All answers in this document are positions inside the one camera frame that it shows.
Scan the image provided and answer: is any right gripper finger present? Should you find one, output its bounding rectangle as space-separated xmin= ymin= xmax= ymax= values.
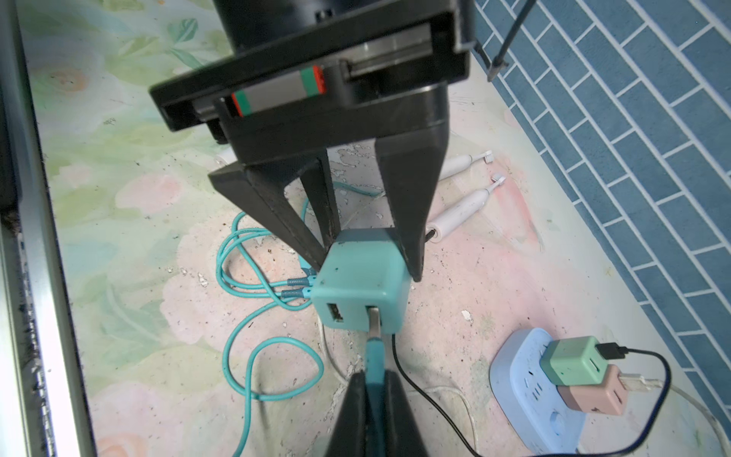
xmin=385 ymin=371 xmax=428 ymax=457
xmin=325 ymin=371 xmax=369 ymax=457

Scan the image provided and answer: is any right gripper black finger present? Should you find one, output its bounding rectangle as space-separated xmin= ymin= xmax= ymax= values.
xmin=209 ymin=150 xmax=341 ymax=270

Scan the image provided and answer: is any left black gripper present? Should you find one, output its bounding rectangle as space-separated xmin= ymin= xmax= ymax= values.
xmin=150 ymin=1 xmax=474 ymax=282

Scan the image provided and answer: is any white electric toothbrush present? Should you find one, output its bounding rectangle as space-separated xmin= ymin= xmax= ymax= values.
xmin=426 ymin=173 xmax=506 ymax=243
xmin=439 ymin=150 xmax=494 ymax=181

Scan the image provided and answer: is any teal small plug adapter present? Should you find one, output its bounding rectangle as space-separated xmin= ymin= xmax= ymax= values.
xmin=310 ymin=228 xmax=411 ymax=334

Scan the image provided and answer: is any green plug adapter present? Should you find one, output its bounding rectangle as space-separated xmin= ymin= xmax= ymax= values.
xmin=540 ymin=336 xmax=608 ymax=387

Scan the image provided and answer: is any pink plug adapter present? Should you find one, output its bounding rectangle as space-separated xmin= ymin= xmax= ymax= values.
xmin=557 ymin=365 xmax=629 ymax=416

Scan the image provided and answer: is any black cable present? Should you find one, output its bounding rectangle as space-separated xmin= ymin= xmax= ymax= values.
xmin=390 ymin=333 xmax=673 ymax=457

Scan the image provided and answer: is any white charging cable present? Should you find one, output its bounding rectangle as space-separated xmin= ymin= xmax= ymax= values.
xmin=316 ymin=319 xmax=731 ymax=452

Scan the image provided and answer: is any blue power strip cube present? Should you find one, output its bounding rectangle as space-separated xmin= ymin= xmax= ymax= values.
xmin=489 ymin=329 xmax=586 ymax=455

